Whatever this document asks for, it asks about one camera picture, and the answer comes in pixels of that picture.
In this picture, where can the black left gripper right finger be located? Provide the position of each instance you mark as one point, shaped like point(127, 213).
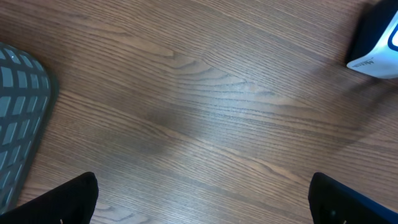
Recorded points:
point(332, 202)

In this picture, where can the white barcode scanner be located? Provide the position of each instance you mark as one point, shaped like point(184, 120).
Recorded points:
point(373, 50)

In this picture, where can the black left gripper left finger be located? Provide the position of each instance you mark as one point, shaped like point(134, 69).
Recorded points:
point(72, 202)

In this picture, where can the dark grey plastic basket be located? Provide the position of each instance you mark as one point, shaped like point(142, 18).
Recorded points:
point(28, 94)

